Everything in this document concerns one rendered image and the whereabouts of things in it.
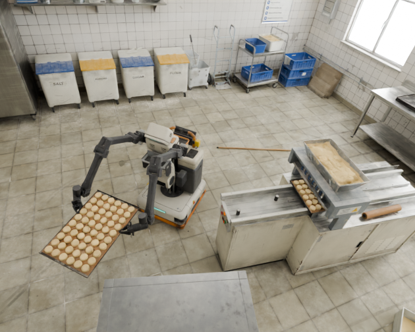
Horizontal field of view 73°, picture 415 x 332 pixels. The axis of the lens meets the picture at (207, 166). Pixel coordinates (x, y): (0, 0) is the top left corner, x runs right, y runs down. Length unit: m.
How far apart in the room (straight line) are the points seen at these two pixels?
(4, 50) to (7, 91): 0.61
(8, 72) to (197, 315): 4.45
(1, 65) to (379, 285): 5.37
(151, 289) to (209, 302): 0.19
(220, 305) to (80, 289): 2.28
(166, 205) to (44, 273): 1.35
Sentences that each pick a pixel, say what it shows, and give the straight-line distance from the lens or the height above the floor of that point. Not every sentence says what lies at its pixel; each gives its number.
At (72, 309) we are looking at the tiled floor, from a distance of 3.08.
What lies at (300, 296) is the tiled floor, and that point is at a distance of 3.20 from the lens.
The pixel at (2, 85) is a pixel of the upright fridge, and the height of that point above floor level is 0.69.
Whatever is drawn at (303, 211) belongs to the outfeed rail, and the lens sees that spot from 2.60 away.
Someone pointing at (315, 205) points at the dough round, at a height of 0.90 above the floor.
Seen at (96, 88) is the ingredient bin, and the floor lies 0.37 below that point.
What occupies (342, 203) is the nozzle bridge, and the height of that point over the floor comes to 1.18.
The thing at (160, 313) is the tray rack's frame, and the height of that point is 1.82.
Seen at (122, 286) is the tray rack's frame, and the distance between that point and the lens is 1.03.
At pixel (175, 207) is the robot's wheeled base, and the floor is 0.28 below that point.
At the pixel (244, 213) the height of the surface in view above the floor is 0.84.
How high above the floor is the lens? 2.75
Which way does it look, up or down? 42 degrees down
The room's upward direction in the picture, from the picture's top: 6 degrees clockwise
